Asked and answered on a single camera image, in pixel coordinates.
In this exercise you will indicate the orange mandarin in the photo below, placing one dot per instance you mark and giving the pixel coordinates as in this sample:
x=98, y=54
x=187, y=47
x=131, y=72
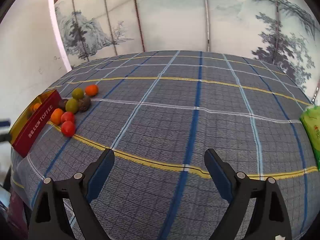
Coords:
x=92, y=90
x=36, y=106
x=56, y=116

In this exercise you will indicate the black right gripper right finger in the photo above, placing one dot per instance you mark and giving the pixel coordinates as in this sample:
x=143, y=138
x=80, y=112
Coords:
x=269, y=219

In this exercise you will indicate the green round fruit near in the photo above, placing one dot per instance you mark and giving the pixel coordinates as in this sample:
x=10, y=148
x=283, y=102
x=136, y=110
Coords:
x=72, y=106

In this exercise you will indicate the green snack packet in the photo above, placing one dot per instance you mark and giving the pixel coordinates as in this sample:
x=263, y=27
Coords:
x=310, y=119

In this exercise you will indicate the green round fruit far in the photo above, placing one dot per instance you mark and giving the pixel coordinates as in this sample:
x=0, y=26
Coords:
x=78, y=93

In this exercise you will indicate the red tomato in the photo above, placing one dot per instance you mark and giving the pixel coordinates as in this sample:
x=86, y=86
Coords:
x=67, y=116
x=68, y=128

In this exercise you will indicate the plaid grey tablecloth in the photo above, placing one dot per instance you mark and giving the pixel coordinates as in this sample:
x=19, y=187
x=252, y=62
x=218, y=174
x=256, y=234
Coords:
x=160, y=111

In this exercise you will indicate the dark brown mangosteen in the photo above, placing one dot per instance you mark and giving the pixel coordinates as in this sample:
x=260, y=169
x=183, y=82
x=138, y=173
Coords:
x=84, y=104
x=62, y=104

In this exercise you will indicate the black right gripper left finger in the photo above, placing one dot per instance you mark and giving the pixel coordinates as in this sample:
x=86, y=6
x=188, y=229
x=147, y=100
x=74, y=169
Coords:
x=49, y=218

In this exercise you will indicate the painted folding screen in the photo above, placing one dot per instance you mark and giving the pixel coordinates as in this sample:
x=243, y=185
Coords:
x=281, y=32

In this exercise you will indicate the green round fruit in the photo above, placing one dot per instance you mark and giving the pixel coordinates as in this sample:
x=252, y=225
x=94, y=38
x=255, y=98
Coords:
x=72, y=106
x=78, y=93

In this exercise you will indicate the red gold toffee tin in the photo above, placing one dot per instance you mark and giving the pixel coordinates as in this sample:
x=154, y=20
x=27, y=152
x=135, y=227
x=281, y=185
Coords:
x=29, y=124

